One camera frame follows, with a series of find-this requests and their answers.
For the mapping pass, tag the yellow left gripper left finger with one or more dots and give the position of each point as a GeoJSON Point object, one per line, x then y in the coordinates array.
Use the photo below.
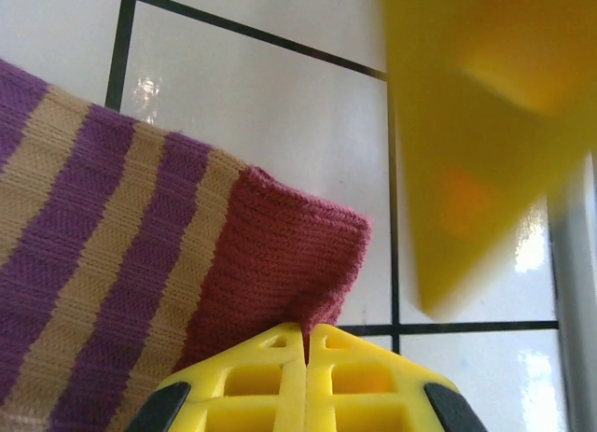
{"type": "Point", "coordinates": [252, 394]}

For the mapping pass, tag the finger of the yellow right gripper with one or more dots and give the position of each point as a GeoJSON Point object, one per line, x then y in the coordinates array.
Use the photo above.
{"type": "Point", "coordinates": [466, 124]}

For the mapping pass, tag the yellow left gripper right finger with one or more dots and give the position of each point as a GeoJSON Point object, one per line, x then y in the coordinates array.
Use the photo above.
{"type": "Point", "coordinates": [364, 394]}

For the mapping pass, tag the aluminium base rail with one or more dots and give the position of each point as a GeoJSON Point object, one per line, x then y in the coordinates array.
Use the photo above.
{"type": "Point", "coordinates": [576, 310]}

